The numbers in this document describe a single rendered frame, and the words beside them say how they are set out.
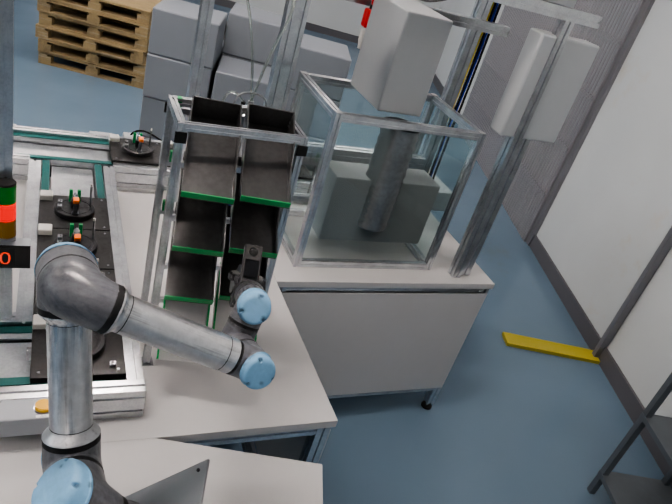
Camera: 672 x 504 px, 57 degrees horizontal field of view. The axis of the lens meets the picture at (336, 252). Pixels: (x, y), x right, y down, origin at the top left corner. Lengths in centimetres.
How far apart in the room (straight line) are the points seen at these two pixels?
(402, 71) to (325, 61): 183
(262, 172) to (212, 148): 14
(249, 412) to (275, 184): 70
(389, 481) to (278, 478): 134
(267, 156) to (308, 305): 105
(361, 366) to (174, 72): 235
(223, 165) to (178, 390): 71
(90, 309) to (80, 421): 32
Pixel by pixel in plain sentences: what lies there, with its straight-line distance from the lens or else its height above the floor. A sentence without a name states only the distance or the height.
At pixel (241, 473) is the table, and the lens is 178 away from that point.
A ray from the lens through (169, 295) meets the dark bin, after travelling 172.
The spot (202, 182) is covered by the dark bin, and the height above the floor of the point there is 153.
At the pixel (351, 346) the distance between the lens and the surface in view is 289.
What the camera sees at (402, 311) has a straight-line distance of 287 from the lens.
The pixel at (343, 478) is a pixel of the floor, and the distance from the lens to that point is 300.
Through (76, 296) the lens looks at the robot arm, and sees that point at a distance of 118.
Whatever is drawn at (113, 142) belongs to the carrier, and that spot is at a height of 97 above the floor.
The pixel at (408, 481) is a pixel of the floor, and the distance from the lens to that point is 312.
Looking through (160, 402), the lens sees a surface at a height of 86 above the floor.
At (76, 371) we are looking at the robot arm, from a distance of 136.
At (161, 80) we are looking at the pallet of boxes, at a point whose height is 88.
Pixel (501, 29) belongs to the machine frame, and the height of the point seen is 190.
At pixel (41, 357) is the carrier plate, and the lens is 187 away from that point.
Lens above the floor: 224
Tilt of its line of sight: 30 degrees down
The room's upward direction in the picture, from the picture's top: 18 degrees clockwise
